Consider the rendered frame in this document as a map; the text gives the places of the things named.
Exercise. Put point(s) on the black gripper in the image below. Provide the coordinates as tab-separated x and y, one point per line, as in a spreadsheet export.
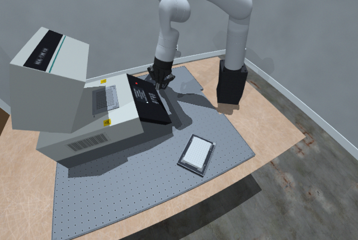
161	73

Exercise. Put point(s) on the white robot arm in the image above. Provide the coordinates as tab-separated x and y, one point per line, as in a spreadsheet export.
239	12

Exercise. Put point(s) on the white lab instrument with lid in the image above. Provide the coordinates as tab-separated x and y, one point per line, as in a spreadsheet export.
48	90

